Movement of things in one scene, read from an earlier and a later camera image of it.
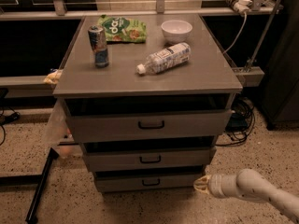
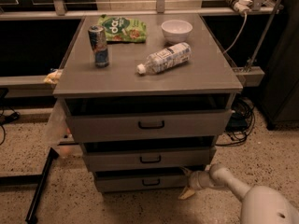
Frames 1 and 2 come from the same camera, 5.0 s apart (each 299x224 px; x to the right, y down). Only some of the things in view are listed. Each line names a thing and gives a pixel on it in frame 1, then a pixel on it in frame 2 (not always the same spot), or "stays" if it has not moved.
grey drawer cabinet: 148,114 stays
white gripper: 215,185 -> 195,181
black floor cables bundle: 241,121 stays
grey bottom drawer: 121,182 stays
